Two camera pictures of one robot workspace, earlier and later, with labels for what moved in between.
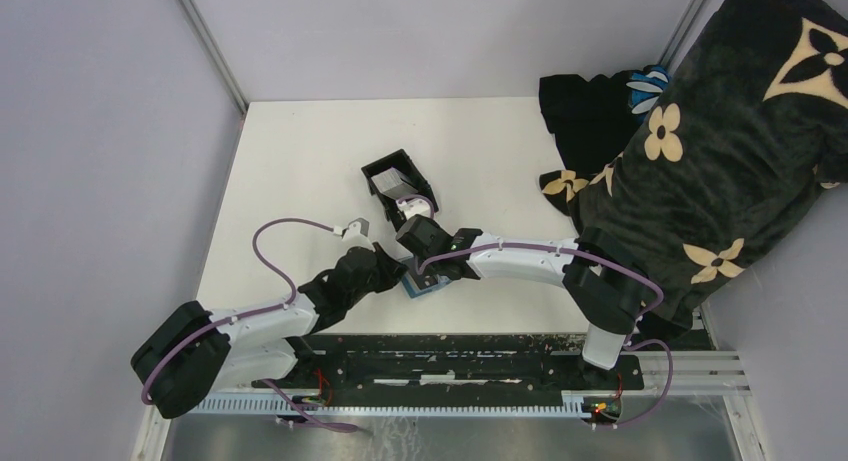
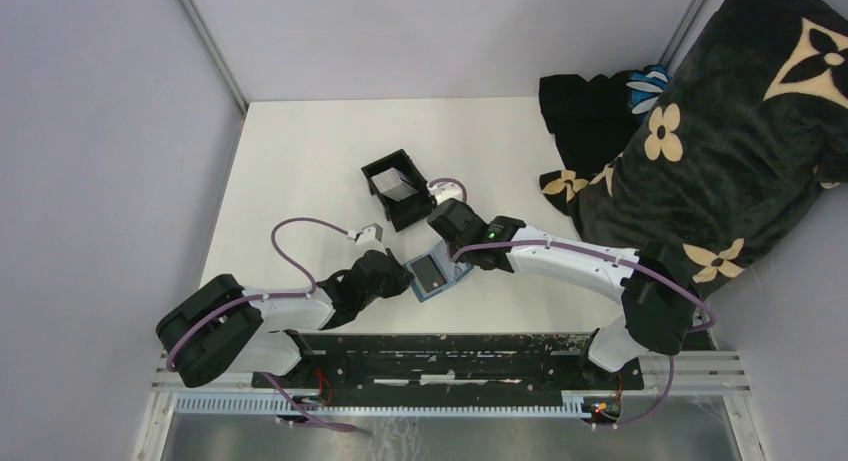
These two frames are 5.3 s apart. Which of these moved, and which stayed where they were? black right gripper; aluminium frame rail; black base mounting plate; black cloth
Moved: black right gripper
Stayed: black cloth; aluminium frame rail; black base mounting plate
